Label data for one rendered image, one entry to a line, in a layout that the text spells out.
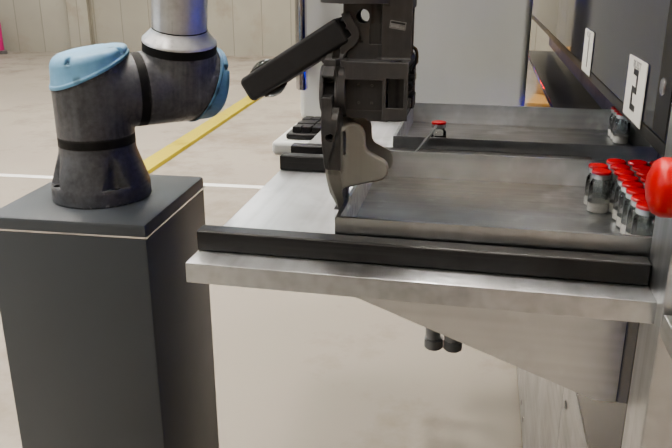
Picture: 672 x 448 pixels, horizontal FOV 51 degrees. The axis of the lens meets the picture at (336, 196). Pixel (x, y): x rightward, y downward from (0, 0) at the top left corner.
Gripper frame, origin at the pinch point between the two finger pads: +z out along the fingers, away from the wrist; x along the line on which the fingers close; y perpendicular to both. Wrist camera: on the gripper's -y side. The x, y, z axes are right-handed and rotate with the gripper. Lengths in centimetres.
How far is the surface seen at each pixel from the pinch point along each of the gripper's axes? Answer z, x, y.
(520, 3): -15, 89, 20
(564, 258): 1.6, -7.9, 21.3
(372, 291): 4.9, -10.9, 5.5
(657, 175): -9.0, -18.9, 24.9
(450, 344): 71, 99, 10
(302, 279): 4.3, -10.9, -0.7
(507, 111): 1, 54, 18
